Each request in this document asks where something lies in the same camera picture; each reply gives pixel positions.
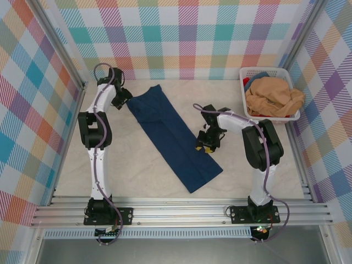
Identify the navy blue t-shirt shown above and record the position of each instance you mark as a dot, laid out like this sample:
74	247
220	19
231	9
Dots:
170	137

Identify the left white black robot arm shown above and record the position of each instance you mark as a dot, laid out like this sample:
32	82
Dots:
94	132

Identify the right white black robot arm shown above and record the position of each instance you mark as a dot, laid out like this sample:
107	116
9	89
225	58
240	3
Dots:
264	145

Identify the white plastic laundry basket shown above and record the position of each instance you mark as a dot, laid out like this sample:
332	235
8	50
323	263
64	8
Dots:
243	72

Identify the tan t-shirt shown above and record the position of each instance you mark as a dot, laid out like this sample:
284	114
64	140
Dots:
269	96

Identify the medium blue t-shirt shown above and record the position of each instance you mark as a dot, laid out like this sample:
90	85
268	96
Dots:
262	75

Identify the grey metal sheet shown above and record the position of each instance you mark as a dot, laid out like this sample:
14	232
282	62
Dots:
178	251

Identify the aluminium mounting rail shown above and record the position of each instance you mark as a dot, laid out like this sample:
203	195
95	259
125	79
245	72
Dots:
178	213

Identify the aluminium corner post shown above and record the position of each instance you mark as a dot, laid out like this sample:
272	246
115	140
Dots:
302	35
59	44

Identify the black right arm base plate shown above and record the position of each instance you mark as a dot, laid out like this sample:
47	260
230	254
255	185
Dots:
237	215

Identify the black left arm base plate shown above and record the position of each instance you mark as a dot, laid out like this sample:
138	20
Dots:
125	215

